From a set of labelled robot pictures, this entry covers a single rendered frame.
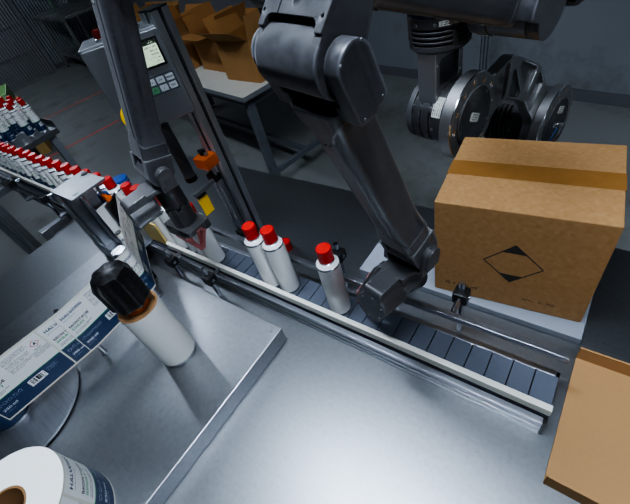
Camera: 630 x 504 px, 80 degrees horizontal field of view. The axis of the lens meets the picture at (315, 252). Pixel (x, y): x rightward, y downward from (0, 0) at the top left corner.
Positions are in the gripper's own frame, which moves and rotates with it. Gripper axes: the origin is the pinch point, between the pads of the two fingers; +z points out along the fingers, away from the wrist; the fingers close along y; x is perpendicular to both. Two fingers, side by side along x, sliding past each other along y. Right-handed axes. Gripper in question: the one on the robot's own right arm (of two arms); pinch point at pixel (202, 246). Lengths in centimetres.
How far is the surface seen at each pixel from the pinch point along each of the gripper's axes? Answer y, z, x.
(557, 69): 32, 83, 296
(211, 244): -5.3, 6.0, 4.9
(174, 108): -6.5, -29.4, 14.8
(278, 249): 22.5, -2.2, 5.9
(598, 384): 87, 18, 15
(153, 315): 10.6, -4.2, -21.5
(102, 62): -11.6, -42.7, 7.6
